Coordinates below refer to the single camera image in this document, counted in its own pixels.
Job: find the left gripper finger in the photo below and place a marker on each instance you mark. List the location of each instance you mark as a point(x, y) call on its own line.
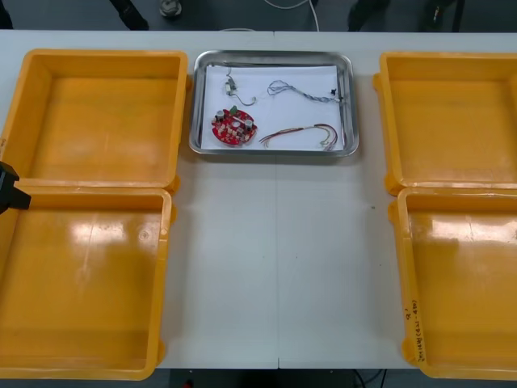
point(7, 173)
point(18, 199)

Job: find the steel tray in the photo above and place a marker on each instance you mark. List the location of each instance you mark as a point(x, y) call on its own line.
point(196, 121)

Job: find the round red circuit board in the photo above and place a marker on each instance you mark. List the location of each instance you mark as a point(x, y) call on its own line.
point(232, 129)

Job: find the yellow-orange plastic bin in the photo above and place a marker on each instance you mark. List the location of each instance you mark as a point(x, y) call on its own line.
point(101, 283)
point(121, 101)
point(444, 121)

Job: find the round metal foot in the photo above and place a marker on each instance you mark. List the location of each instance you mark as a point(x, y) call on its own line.
point(170, 7)

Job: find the white paper sheet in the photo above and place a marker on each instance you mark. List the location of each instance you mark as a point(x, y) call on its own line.
point(291, 117)

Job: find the black stand leg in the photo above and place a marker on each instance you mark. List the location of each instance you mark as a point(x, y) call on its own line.
point(359, 16)

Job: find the yellow-orange bin with handwriting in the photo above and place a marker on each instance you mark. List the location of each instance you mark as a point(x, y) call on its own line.
point(444, 323)

